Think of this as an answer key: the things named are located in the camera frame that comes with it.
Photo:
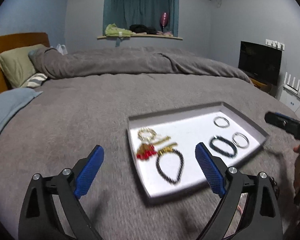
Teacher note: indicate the grey duvet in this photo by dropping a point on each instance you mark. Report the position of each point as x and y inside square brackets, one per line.
[127, 60]

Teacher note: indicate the gold hair clip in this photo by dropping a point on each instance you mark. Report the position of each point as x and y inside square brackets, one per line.
[162, 140]

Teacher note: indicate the light blue blanket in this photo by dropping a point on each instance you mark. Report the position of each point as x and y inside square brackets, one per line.
[7, 110]

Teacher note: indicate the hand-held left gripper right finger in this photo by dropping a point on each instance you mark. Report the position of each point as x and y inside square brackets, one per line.
[210, 172]

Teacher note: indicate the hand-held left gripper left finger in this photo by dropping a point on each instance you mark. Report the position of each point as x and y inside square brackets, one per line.
[88, 177]

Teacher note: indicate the white cabinet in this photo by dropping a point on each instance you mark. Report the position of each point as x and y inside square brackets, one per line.
[291, 102]

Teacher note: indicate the black television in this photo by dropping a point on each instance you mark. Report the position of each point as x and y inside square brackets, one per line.
[260, 61]

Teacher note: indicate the grey striped pillow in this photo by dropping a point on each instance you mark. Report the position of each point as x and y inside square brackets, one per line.
[36, 80]

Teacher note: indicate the pink cloth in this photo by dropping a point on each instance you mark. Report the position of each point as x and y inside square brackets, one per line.
[166, 33]

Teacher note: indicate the silver bangle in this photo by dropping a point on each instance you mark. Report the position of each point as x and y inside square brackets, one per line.
[240, 145]
[221, 125]

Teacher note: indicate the grey cardboard box tray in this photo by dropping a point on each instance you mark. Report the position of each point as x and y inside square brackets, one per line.
[195, 135]

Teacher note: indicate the wooden windowsill board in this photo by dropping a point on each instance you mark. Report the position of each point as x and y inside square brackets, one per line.
[152, 37]

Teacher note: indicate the white router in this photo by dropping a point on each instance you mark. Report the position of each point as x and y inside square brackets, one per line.
[293, 86]

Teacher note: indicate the wooden bed headboard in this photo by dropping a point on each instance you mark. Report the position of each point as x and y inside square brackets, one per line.
[15, 40]

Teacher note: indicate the black cloth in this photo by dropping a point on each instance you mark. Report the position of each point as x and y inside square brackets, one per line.
[141, 28]

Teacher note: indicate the white plastic bag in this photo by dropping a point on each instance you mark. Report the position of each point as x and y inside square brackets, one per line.
[61, 49]

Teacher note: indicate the green cloth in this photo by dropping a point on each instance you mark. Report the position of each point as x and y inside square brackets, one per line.
[113, 30]

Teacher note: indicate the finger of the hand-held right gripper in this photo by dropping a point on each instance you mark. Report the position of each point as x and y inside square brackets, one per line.
[275, 120]
[285, 116]

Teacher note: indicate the teal curtain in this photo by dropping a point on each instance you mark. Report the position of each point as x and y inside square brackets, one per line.
[140, 7]

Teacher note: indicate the wooden television stand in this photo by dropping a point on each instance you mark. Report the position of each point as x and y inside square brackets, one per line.
[262, 85]

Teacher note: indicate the olive green pillow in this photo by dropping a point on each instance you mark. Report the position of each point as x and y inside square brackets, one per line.
[15, 62]

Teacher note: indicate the white wall hook rack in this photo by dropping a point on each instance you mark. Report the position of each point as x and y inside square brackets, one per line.
[275, 44]

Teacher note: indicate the grey bed cover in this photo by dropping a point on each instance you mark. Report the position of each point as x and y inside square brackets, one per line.
[85, 115]

